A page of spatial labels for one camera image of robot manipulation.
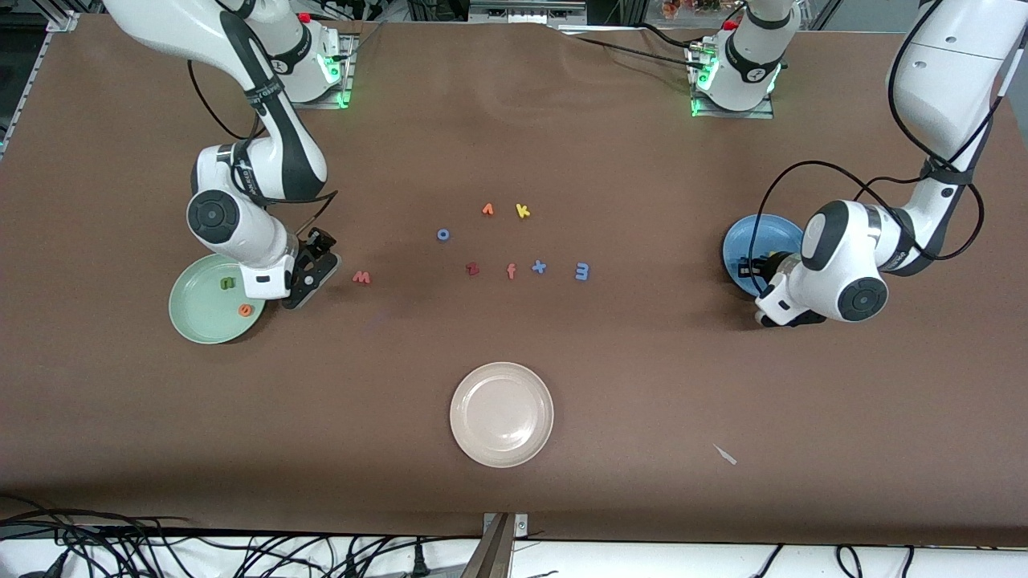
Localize blue plate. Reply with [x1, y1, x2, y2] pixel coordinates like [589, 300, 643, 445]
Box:
[722, 214, 806, 299]

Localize green plate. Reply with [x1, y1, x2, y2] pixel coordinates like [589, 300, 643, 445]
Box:
[168, 254, 268, 345]

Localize brown paper table cover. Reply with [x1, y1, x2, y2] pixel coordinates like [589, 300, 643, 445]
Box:
[0, 14, 1028, 548]

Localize beige plate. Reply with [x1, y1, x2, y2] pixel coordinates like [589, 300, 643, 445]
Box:
[449, 362, 555, 469]

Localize aluminium extrusion bar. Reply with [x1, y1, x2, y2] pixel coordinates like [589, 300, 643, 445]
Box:
[468, 0, 587, 25]

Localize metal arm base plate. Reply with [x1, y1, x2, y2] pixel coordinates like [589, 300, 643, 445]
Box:
[689, 40, 776, 120]
[289, 32, 355, 109]

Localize black cable on table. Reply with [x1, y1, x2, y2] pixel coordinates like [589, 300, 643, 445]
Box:
[546, 22, 704, 65]

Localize aluminium table frame rail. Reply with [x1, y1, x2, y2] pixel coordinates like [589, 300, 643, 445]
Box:
[0, 8, 81, 157]

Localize metal table bracket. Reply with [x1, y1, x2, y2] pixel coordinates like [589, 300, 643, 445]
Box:
[462, 512, 529, 578]

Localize tangled black floor cables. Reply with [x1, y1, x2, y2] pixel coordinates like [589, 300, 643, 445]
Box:
[0, 496, 483, 578]

